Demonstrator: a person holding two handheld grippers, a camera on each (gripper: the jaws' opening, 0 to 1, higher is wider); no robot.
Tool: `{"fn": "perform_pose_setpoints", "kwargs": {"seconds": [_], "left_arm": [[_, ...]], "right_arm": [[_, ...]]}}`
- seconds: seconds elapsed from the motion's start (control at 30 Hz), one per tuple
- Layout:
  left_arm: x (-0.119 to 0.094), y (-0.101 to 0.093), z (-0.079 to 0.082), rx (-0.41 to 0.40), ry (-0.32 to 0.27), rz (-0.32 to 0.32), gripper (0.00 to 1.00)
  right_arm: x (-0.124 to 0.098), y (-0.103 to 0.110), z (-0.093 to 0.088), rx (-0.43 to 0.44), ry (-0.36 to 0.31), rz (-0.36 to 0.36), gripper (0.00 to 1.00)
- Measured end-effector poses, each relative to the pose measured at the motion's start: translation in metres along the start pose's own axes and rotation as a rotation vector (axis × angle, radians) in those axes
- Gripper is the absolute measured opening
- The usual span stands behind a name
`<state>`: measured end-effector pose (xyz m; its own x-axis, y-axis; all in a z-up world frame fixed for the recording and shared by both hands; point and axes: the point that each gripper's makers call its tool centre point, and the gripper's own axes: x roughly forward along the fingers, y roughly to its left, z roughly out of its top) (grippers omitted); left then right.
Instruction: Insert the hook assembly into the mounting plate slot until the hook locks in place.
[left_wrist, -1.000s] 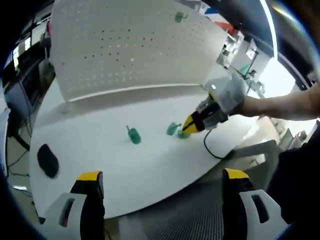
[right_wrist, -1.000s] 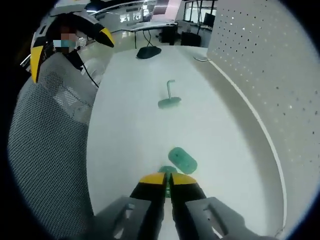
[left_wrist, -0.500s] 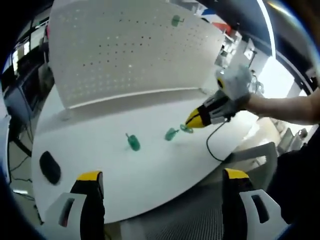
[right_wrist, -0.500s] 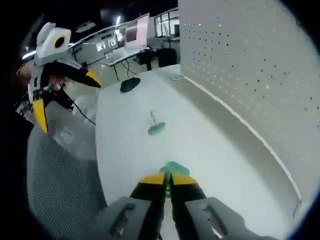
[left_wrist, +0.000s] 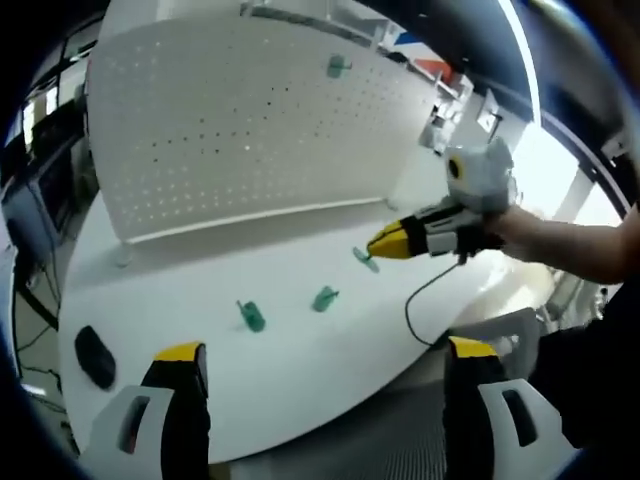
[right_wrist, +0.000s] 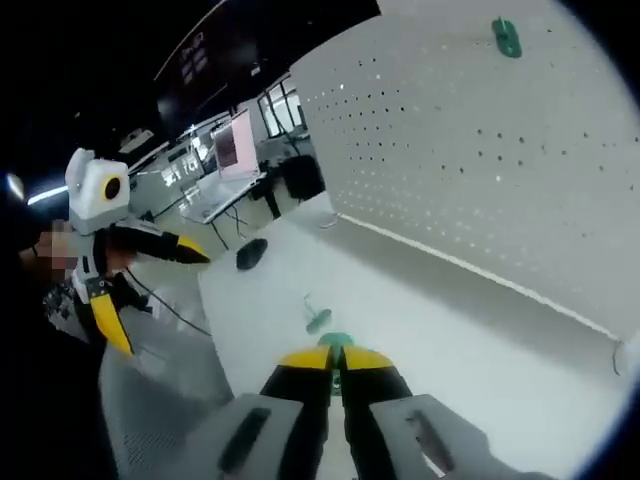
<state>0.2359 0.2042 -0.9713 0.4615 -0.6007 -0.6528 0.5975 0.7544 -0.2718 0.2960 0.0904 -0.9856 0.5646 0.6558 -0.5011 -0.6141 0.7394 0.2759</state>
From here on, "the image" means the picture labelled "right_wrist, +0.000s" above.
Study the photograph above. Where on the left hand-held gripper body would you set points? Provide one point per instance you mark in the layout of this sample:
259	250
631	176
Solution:
92	195

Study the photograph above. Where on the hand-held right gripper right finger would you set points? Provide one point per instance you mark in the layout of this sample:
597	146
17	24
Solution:
400	440

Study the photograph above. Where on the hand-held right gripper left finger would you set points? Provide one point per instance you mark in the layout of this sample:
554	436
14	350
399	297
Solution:
270	435

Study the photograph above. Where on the green hook assembly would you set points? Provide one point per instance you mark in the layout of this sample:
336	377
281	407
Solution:
506	40
320	320
336	339

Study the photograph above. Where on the white perforated mounting plate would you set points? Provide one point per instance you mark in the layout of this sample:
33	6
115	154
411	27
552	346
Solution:
475	175

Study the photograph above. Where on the ceiling light strip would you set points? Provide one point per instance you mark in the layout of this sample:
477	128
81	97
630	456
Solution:
47	196

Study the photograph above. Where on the white ceiling device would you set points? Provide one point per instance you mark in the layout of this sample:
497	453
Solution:
136	141

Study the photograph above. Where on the white background table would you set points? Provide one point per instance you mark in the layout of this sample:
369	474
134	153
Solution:
220	200

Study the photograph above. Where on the black computer mouse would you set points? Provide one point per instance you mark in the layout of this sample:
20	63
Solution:
251	254

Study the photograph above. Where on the open silver laptop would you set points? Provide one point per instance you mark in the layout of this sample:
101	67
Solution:
235	145

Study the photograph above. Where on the black office chair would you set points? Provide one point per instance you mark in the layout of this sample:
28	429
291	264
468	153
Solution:
302	175

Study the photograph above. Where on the black hanging ceiling panel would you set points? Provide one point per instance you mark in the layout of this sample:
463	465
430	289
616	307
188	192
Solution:
225	50

